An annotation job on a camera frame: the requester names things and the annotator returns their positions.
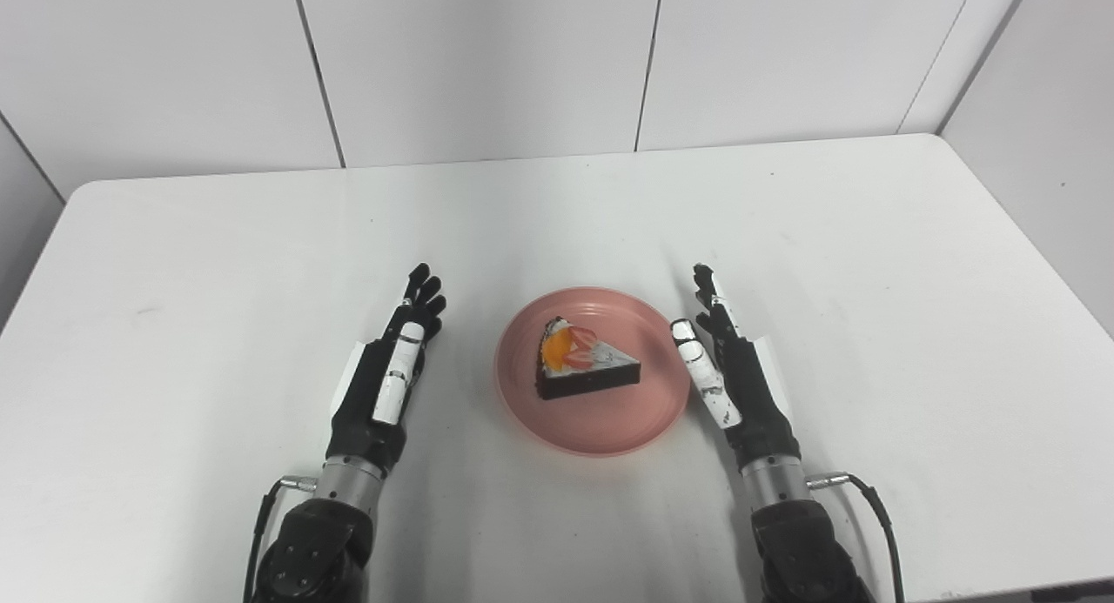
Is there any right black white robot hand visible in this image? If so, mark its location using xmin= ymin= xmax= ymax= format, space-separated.
xmin=669 ymin=263 xmax=802 ymax=473

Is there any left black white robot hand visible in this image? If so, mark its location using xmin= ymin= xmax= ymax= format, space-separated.
xmin=326 ymin=263 xmax=448 ymax=473

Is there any pink round plate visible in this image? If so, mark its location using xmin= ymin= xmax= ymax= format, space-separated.
xmin=494 ymin=287 xmax=693 ymax=458

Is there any chocolate cake slice with fruit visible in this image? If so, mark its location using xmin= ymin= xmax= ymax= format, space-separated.
xmin=535 ymin=317 xmax=642 ymax=401

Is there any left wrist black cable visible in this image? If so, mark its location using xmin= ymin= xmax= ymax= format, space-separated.
xmin=242 ymin=475 xmax=319 ymax=603

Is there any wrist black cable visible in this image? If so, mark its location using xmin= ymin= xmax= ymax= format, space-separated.
xmin=242 ymin=475 xmax=319 ymax=603
xmin=805 ymin=471 xmax=906 ymax=603

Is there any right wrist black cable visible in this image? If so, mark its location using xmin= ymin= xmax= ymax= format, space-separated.
xmin=805 ymin=471 xmax=906 ymax=603

